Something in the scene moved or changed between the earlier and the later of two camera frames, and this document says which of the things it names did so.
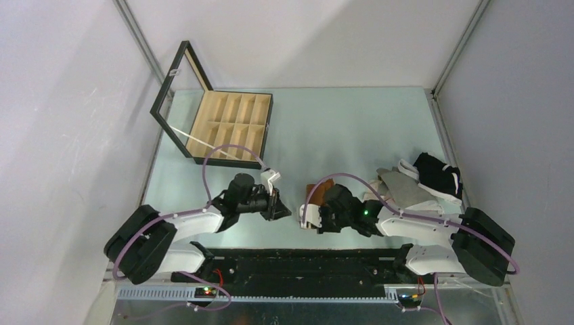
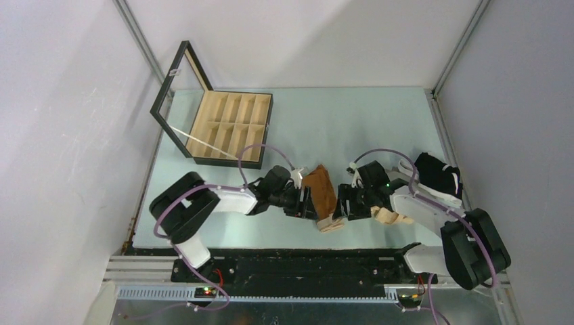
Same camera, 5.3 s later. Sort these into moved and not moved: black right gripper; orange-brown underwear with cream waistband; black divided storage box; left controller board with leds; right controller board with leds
Moved: orange-brown underwear with cream waistband; black right gripper
Not moved: black divided storage box; left controller board with leds; right controller board with leds
